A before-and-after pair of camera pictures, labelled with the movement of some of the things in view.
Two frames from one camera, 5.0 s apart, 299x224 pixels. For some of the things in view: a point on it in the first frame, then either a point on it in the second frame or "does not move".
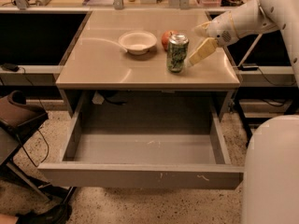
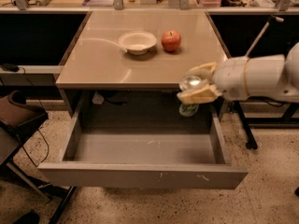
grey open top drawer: [151, 161] does not move
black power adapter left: [11, 66] does not move
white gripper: [220, 29] -> [230, 77]
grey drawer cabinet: [117, 70] does not move
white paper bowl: [137, 42] does not move
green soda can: [177, 52] -> [188, 83]
